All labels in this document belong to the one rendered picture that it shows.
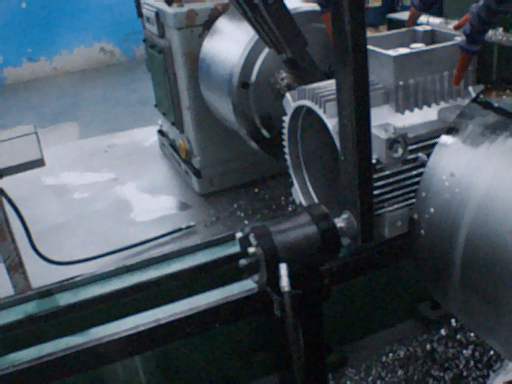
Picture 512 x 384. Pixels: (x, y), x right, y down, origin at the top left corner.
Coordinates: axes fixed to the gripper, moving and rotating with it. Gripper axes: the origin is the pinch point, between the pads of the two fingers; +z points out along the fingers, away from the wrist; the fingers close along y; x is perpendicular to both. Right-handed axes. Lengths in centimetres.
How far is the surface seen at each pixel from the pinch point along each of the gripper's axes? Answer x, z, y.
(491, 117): -2.0, -2.3, -31.0
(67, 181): 41, 12, 63
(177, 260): 26.9, 7.0, -0.9
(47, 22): 36, 46, 552
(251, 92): 4.4, 4.1, 14.8
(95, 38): 11, 88, 545
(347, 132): 5.3, -2.9, -20.0
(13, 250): 45.0, -2.4, 15.9
